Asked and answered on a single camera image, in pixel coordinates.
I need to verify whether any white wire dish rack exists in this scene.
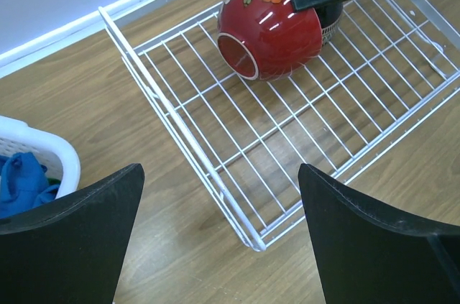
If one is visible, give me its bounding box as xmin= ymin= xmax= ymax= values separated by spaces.
xmin=100 ymin=0 xmax=459 ymax=252

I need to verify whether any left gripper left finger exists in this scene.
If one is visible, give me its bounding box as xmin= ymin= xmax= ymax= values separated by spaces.
xmin=1 ymin=163 xmax=144 ymax=304

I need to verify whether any red floral bowl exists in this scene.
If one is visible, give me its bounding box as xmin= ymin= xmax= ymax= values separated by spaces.
xmin=216 ymin=0 xmax=323 ymax=80

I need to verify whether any dark patterned bowl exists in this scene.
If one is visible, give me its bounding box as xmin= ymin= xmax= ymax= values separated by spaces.
xmin=315 ymin=3 xmax=344 ymax=46

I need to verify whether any navy blue cloth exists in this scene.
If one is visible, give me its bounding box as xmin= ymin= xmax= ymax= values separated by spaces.
xmin=1 ymin=152 xmax=61 ymax=218

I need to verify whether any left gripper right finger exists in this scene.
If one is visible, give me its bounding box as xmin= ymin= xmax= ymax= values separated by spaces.
xmin=298 ymin=164 xmax=459 ymax=303

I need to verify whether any white laundry basket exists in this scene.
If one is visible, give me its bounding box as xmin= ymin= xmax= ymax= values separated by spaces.
xmin=1 ymin=116 xmax=81 ymax=198

